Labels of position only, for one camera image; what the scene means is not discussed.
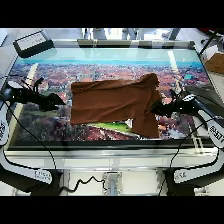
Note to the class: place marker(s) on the silver frame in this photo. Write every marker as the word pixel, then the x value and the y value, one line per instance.
pixel 112 183

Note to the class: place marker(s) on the cardboard box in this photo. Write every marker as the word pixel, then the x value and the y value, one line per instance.
pixel 216 63

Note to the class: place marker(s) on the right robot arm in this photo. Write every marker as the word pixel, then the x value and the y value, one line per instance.
pixel 200 106

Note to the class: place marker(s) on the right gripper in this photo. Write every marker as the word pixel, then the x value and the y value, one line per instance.
pixel 162 109

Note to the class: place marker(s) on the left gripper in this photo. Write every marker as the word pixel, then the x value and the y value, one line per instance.
pixel 50 101

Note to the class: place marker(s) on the black flat case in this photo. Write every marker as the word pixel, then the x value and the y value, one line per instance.
pixel 31 43

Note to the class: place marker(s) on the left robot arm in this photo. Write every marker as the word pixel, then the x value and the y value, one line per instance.
pixel 20 95

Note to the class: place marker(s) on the brown T-shirt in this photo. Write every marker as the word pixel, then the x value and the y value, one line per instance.
pixel 113 103

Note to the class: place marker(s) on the dark grey garment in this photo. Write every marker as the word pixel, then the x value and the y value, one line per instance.
pixel 213 95

